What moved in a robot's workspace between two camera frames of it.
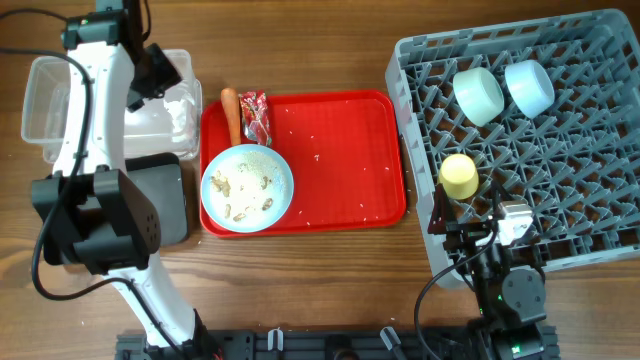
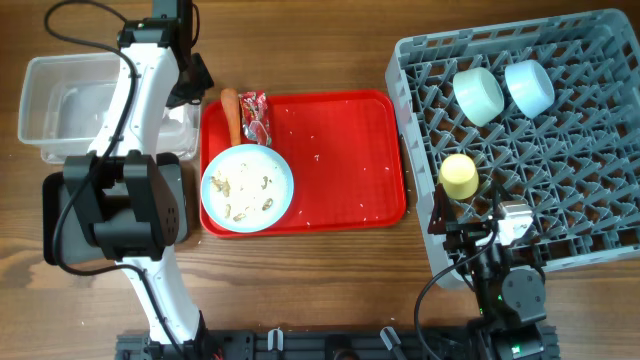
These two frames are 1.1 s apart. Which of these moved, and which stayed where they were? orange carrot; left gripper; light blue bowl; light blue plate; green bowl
Moved: left gripper
Stayed: light blue plate; light blue bowl; orange carrot; green bowl
